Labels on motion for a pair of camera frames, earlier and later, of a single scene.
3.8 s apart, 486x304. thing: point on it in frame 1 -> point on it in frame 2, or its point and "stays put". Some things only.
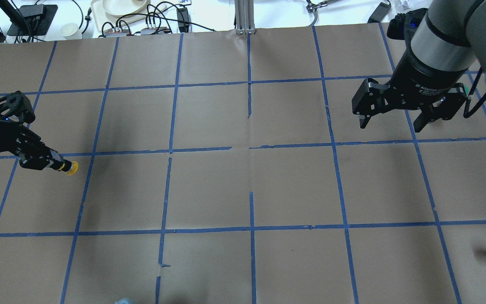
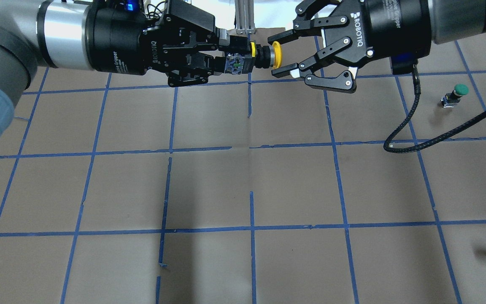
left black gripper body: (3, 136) -> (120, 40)
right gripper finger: (367, 101) -> (306, 20)
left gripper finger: (39, 157) -> (198, 67)
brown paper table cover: (229, 168) stays put
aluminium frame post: (244, 16) stays put
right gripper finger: (445, 109) -> (343, 81)
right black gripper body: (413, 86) -> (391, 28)
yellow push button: (75, 166) -> (260, 57)
